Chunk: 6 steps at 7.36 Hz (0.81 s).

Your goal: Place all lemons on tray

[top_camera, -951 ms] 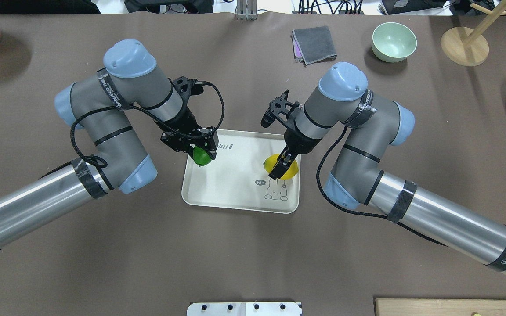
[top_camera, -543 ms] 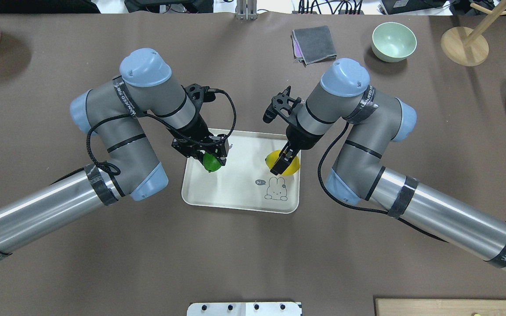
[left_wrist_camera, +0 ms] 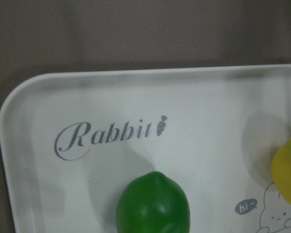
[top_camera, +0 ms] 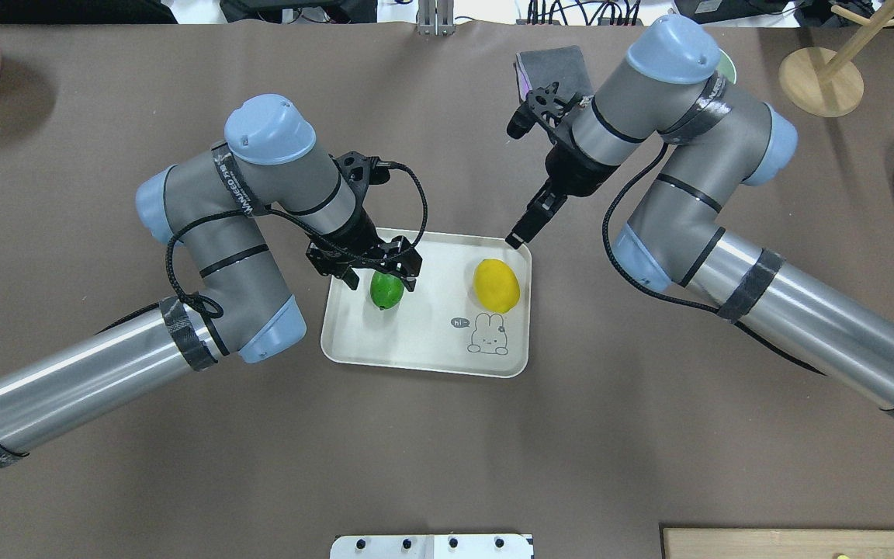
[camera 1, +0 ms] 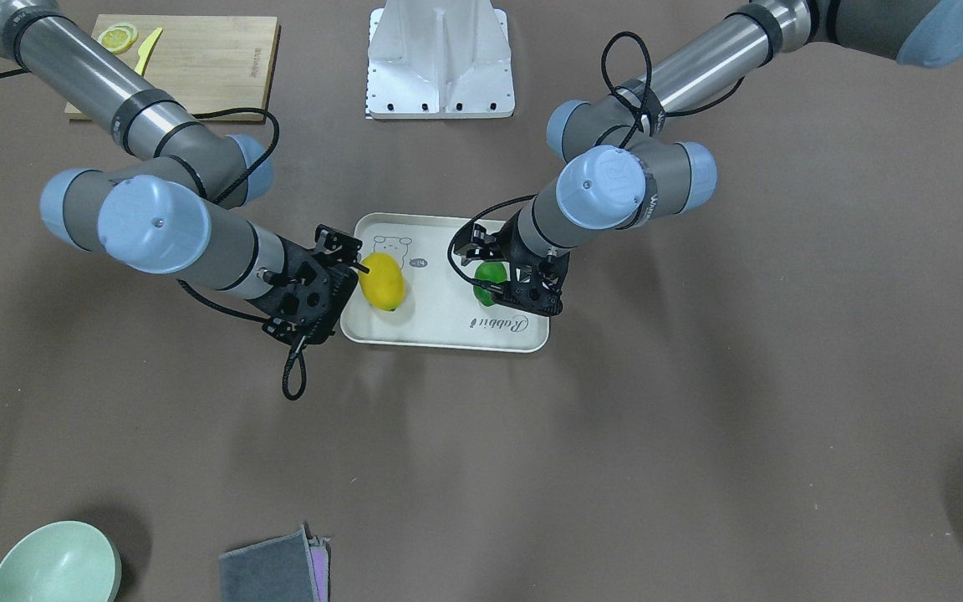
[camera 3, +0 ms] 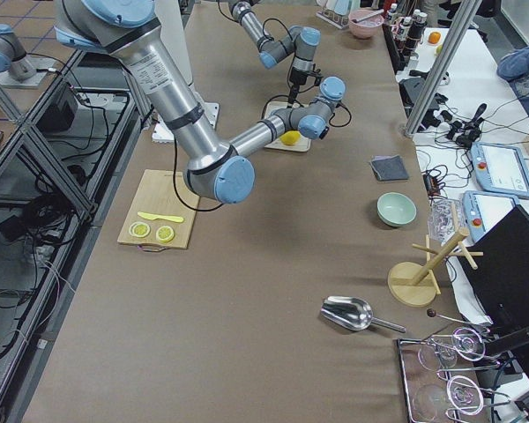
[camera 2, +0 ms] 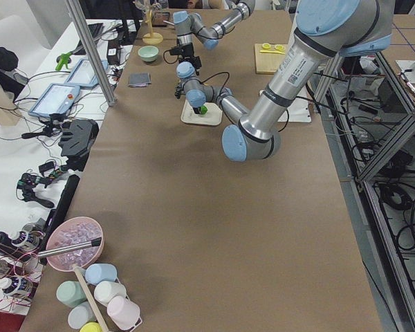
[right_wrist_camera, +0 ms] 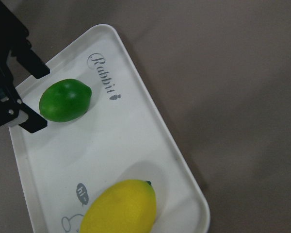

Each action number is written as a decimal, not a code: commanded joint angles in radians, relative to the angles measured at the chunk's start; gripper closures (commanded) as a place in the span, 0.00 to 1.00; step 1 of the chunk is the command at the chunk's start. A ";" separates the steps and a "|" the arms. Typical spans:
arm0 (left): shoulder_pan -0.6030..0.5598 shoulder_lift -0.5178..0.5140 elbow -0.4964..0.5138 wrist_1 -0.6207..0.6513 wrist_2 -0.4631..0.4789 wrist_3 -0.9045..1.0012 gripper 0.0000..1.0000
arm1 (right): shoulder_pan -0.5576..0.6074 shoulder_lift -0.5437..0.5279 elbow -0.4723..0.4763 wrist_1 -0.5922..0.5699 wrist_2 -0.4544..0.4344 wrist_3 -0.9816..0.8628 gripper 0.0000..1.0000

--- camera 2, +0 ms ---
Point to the pink cup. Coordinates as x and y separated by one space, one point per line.
124 313

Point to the wooden mug tree stand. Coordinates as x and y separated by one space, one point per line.
148 8

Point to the green cup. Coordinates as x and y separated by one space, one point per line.
70 293

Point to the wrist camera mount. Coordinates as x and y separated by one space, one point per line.
175 51
179 91

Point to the white cup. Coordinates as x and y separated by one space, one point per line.
105 291

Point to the pink bowl with ice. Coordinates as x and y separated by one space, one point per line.
73 232

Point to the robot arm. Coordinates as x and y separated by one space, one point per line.
323 30
187 24

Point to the aluminium frame post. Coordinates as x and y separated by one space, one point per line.
79 20

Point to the white rabbit tray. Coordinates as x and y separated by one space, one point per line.
212 117

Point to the green lime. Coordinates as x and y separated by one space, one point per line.
203 110

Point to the blue cup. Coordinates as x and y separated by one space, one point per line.
100 272

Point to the grey folded cloth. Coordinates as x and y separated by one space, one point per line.
139 79

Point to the mint green bowl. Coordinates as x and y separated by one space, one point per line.
148 53

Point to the wooden cutting board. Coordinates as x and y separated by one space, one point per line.
268 61

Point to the blue teach pendant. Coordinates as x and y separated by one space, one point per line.
56 99
82 75

